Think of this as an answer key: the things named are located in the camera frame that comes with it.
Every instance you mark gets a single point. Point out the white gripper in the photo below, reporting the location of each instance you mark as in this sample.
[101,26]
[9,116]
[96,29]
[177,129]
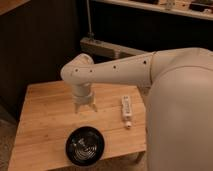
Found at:
[84,100]

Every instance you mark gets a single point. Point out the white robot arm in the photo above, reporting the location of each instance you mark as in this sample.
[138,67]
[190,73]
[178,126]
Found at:
[179,105]

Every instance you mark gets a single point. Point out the black ceramic bowl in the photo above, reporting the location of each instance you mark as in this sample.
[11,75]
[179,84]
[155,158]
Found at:
[85,146]

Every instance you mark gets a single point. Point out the wooden table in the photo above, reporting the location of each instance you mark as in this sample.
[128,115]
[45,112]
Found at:
[48,118]

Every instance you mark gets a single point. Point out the metal pole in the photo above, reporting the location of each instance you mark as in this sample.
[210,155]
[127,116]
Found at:
[90,32]

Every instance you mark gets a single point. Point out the white shelf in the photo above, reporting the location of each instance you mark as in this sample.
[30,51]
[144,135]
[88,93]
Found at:
[186,8]

